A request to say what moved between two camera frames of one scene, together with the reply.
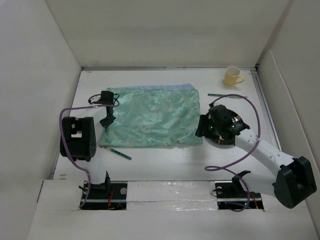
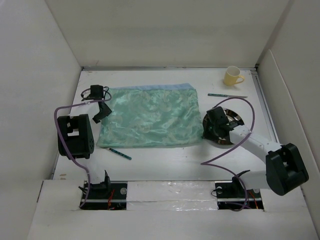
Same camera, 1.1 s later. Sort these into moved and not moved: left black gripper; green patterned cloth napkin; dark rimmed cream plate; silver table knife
Moved: left black gripper
Not moved: green patterned cloth napkin; silver table knife; dark rimmed cream plate
